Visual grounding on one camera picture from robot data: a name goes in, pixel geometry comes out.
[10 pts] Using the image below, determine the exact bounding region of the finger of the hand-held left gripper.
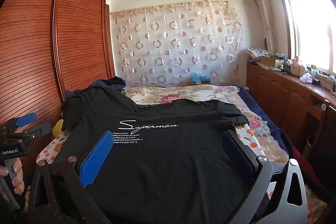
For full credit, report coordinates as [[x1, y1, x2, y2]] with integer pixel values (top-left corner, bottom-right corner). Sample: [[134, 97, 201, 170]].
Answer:
[[0, 113, 37, 135], [25, 122, 51, 138]]

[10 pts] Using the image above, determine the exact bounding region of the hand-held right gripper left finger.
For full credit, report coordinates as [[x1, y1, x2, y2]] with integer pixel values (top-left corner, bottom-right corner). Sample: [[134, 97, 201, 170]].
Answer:
[[26, 130, 113, 224]]

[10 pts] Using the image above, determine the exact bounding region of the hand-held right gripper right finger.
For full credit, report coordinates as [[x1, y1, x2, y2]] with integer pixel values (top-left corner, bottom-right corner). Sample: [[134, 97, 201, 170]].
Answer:
[[221, 130, 308, 224]]

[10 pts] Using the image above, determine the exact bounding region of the black t-shirt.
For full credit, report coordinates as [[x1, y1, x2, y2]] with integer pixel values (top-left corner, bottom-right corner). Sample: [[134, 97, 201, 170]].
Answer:
[[61, 84, 271, 224]]

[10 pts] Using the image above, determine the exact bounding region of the person's left hand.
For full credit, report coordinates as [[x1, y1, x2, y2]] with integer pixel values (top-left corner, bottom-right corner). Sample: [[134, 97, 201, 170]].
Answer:
[[0, 158, 25, 203]]

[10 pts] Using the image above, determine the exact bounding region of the yellow plush toy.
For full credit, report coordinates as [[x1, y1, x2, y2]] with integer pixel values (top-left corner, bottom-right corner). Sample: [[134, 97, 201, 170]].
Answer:
[[52, 119, 65, 136]]

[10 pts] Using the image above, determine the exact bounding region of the orange-print bed sheet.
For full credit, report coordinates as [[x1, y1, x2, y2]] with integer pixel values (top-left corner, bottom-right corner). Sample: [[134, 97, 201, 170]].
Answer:
[[35, 123, 289, 165]]

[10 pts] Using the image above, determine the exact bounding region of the navy blanket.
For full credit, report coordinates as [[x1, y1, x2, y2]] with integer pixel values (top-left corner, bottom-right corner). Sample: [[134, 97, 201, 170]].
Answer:
[[238, 88, 297, 161]]

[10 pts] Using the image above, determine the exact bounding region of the dark red cloth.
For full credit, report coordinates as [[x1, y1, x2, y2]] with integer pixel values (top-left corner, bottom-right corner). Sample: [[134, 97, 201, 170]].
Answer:
[[291, 148, 324, 184]]

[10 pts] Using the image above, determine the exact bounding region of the low wooden cabinet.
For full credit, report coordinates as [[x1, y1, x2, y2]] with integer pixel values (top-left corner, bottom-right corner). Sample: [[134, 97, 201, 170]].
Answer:
[[245, 61, 336, 161]]

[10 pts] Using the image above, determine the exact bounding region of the dark trash bin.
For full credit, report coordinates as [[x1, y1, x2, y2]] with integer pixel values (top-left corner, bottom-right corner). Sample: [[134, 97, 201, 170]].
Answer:
[[306, 135, 319, 159]]

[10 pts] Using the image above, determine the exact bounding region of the navy fleece garment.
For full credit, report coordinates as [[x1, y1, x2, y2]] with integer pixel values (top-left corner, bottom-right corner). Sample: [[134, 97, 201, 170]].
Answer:
[[65, 76, 126, 104]]

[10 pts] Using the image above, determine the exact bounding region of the teal item on box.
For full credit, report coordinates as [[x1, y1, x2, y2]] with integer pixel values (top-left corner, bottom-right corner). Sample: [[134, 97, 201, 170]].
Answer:
[[190, 73, 212, 86]]

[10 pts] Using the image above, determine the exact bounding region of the black chair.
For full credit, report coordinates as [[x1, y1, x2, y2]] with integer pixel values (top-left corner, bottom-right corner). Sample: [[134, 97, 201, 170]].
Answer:
[[311, 98, 336, 161]]

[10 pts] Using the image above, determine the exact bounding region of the floral cloth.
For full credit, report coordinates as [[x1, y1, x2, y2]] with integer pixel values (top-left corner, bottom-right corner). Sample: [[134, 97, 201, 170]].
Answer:
[[306, 182, 328, 222]]

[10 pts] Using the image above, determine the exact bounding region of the open cardboard box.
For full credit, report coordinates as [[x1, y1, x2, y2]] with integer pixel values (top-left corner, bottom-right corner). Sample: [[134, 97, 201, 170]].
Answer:
[[260, 55, 280, 68]]

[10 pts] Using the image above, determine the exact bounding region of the folded patterned cloth stack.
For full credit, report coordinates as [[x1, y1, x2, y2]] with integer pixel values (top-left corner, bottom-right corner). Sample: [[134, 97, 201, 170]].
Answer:
[[245, 48, 271, 60]]

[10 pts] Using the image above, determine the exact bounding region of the pink bottle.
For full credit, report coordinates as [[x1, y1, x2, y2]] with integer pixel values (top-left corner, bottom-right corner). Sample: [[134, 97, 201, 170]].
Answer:
[[293, 56, 302, 76]]

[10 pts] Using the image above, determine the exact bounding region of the sheer circle-patterned curtain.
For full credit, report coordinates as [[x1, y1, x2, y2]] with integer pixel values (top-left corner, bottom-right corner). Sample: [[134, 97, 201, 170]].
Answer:
[[110, 0, 243, 86]]

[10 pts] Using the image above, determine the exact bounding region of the wooden-framed window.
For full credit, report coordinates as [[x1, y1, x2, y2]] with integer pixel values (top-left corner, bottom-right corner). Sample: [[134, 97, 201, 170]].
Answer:
[[272, 0, 336, 75]]

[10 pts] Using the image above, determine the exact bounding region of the white window curtain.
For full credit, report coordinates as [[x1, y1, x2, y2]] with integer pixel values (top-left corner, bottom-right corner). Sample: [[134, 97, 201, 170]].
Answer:
[[249, 0, 276, 55]]

